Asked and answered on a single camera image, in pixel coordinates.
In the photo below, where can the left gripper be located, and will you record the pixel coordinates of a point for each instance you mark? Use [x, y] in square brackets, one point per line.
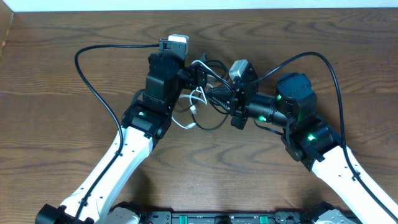
[197, 77]

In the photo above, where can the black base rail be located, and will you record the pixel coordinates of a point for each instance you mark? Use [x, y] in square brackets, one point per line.
[236, 217]

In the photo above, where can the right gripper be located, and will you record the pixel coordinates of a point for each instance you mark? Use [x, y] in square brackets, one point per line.
[240, 101]

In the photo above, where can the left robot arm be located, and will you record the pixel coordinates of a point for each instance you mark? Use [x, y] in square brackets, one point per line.
[143, 125]

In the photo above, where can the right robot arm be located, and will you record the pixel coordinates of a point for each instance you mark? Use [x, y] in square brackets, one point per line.
[308, 139]

